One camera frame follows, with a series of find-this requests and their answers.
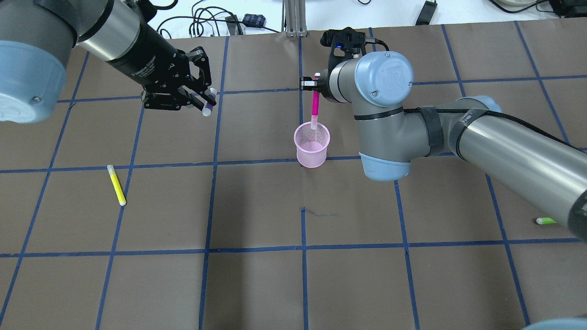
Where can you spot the aluminium frame post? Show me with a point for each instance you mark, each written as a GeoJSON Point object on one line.
{"type": "Point", "coordinates": [294, 18]}

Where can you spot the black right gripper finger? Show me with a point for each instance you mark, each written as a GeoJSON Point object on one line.
{"type": "Point", "coordinates": [309, 83]}

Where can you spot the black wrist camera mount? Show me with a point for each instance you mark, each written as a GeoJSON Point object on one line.
{"type": "Point", "coordinates": [347, 42]}

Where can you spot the purple marker pen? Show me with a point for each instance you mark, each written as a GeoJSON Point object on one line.
{"type": "Point", "coordinates": [210, 103]}

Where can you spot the yellow marker pen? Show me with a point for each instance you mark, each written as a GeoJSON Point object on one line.
{"type": "Point", "coordinates": [116, 185]}

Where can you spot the pink marker pen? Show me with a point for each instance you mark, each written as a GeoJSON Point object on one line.
{"type": "Point", "coordinates": [315, 109]}

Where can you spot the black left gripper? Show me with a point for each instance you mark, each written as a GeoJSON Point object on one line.
{"type": "Point", "coordinates": [146, 60]}

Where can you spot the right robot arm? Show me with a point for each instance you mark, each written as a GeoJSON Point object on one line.
{"type": "Point", "coordinates": [544, 170]}

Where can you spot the green marker pen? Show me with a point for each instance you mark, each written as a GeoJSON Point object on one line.
{"type": "Point", "coordinates": [545, 221]}

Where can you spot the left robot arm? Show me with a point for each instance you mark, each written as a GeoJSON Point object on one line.
{"type": "Point", "coordinates": [37, 38]}

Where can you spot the pink mesh cup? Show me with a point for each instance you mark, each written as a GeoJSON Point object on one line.
{"type": "Point", "coordinates": [311, 145]}

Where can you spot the black power adapter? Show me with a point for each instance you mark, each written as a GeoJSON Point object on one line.
{"type": "Point", "coordinates": [426, 13]}

